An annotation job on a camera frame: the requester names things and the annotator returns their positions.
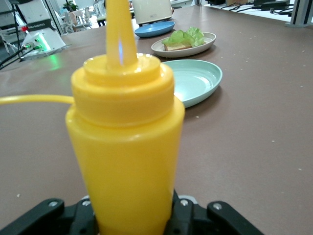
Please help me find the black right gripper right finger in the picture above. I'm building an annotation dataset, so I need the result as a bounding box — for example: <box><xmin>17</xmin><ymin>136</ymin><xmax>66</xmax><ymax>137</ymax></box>
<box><xmin>168</xmin><ymin>189</ymin><xmax>265</xmax><ymax>235</ymax></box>

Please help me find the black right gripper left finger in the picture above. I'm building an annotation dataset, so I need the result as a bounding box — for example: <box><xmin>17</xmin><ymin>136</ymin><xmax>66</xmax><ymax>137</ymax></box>
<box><xmin>0</xmin><ymin>197</ymin><xmax>99</xmax><ymax>235</ymax></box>

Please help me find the yellow squeeze bottle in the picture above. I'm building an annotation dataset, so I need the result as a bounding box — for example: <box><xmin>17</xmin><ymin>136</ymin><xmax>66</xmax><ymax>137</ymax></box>
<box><xmin>0</xmin><ymin>0</ymin><xmax>186</xmax><ymax>235</ymax></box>

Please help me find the brown bread slice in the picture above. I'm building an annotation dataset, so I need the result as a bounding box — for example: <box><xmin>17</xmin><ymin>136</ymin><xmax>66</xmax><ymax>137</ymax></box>
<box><xmin>163</xmin><ymin>41</ymin><xmax>192</xmax><ymax>51</ymax></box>

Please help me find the green lettuce leaf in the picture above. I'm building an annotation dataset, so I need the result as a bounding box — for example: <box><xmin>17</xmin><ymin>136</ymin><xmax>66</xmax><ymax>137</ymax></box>
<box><xmin>161</xmin><ymin>26</ymin><xmax>205</xmax><ymax>47</ymax></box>

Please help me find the mint green plate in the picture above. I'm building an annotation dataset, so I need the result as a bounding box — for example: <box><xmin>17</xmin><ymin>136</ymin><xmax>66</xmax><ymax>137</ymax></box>
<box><xmin>161</xmin><ymin>60</ymin><xmax>224</xmax><ymax>109</ymax></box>

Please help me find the beige plate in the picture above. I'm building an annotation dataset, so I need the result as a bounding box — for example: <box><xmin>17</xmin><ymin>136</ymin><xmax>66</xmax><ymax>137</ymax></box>
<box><xmin>151</xmin><ymin>31</ymin><xmax>217</xmax><ymax>59</ymax></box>

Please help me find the blue plate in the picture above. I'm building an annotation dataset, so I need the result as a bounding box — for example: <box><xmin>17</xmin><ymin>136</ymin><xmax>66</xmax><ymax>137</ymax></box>
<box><xmin>134</xmin><ymin>21</ymin><xmax>176</xmax><ymax>39</ymax></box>

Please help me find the green potted plant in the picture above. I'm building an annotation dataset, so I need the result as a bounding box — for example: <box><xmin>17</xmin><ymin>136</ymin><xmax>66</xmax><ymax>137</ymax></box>
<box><xmin>63</xmin><ymin>0</ymin><xmax>79</xmax><ymax>12</ymax></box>

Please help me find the white toaster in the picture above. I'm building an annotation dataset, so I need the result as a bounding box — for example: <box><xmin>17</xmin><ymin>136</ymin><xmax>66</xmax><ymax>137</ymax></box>
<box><xmin>132</xmin><ymin>0</ymin><xmax>174</xmax><ymax>25</ymax></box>

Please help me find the black power strip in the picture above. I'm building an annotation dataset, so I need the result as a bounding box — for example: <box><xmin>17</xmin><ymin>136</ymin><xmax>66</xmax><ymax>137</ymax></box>
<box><xmin>253</xmin><ymin>0</ymin><xmax>291</xmax><ymax>12</ymax></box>

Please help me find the black base cable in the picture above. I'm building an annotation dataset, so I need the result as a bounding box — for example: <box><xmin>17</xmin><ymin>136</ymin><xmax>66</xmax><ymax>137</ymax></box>
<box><xmin>0</xmin><ymin>45</ymin><xmax>26</xmax><ymax>71</ymax></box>

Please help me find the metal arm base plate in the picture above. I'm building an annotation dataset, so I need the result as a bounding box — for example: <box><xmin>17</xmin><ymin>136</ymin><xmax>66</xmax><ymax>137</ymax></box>
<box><xmin>19</xmin><ymin>44</ymin><xmax>73</xmax><ymax>62</ymax></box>

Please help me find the aluminium frame profile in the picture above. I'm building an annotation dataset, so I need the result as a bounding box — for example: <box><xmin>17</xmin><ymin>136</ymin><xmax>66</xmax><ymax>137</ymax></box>
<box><xmin>284</xmin><ymin>0</ymin><xmax>313</xmax><ymax>29</ymax></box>

